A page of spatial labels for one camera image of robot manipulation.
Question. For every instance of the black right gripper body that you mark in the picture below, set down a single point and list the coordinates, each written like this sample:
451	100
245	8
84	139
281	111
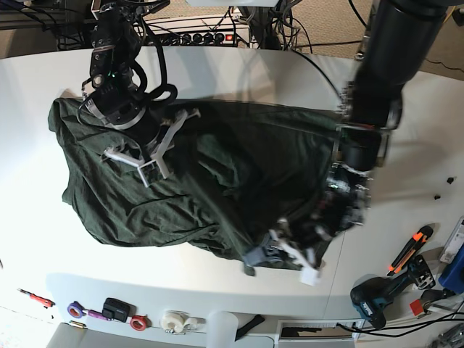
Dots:
147	129

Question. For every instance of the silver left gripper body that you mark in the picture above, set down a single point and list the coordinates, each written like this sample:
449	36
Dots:
340	206

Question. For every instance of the dark green t-shirt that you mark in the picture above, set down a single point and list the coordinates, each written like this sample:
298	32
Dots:
234	171

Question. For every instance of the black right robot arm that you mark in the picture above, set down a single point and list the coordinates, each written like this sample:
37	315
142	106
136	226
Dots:
120	102

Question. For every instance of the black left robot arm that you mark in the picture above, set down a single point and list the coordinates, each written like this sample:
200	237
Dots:
397	39

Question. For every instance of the orange black utility knife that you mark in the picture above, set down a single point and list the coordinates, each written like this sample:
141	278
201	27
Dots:
413	245

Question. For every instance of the white power strip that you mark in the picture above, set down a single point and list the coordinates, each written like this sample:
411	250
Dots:
202	31

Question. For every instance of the white tape dispenser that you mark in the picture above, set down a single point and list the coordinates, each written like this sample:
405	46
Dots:
175	322

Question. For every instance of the blue box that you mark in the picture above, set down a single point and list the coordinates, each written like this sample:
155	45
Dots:
452	276

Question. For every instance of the red tape roll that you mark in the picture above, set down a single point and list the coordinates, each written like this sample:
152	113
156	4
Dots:
139	322

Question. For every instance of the purple marker pen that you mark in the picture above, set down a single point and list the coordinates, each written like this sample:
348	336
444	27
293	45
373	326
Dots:
97	315

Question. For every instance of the purple tape roll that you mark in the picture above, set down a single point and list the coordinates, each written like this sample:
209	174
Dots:
76	310

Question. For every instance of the red screwdriver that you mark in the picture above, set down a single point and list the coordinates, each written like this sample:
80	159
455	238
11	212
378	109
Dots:
46	303

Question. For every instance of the teal black cordless drill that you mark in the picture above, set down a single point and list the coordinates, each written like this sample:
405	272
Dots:
372	296

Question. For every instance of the black action camera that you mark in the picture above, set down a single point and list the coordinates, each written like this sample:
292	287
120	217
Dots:
114	309

